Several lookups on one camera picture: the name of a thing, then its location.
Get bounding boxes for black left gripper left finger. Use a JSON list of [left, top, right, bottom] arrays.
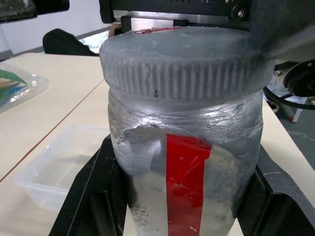
[[48, 137, 129, 236]]

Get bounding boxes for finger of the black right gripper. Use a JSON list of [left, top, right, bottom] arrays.
[[248, 0, 315, 66]]

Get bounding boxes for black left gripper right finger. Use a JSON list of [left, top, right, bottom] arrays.
[[231, 144, 315, 236]]

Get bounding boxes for grey ribbed jar lid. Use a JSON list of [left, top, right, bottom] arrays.
[[99, 26, 276, 101]]

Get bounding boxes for clear plastic jar red tape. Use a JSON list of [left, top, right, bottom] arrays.
[[107, 86, 264, 236]]

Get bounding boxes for clear plastic box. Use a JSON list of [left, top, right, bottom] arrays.
[[12, 124, 112, 212]]

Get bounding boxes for clear plastic bag green contents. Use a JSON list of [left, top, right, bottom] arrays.
[[0, 60, 50, 116]]

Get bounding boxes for black round device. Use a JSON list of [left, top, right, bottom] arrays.
[[282, 59, 315, 98]]

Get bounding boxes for lit monitor screen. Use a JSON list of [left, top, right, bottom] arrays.
[[76, 29, 111, 54]]

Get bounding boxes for person in black clothes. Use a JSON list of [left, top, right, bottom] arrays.
[[42, 23, 123, 57]]

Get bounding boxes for black blurred equipment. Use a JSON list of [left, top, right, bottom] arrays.
[[0, 0, 70, 23]]

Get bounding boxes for black cable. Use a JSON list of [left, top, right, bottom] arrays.
[[262, 85, 315, 111]]

